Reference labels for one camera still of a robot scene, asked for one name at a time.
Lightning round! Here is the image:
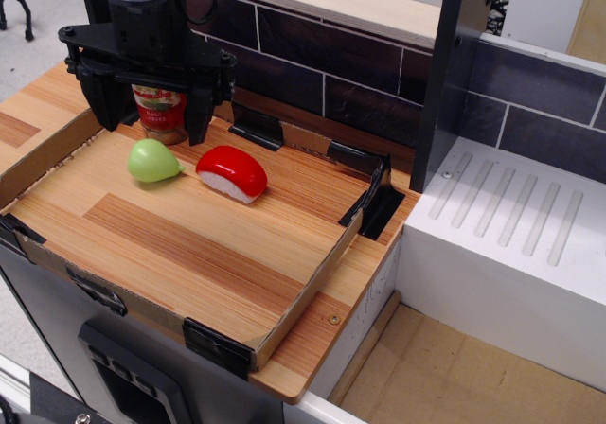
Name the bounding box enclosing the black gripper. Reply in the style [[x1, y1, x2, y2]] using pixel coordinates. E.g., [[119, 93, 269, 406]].
[[59, 0, 236, 146]]

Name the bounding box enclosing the white sink drainboard unit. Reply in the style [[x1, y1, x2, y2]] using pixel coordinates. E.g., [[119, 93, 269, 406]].
[[396, 36, 605, 389]]

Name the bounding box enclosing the red white toy sushi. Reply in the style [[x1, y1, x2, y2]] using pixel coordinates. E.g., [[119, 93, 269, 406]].
[[196, 145, 268, 204]]

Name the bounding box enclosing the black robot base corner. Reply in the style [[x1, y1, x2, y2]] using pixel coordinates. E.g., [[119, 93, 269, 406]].
[[1, 371, 110, 424]]

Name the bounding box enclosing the grey oven front panel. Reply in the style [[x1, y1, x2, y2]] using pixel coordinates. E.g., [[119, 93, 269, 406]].
[[1, 244, 284, 423]]

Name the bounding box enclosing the cardboard fence with black tape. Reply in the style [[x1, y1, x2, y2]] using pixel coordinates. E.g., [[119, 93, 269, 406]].
[[1, 112, 405, 377]]

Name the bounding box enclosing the green toy pear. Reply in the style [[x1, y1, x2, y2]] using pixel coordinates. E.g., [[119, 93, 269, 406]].
[[127, 138, 186, 183]]

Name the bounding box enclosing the red basil leaves bottle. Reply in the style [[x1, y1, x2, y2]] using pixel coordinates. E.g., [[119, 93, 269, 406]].
[[132, 85, 188, 145]]

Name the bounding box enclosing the dark grey vertical post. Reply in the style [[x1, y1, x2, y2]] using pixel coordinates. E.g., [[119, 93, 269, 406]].
[[410, 0, 491, 193]]

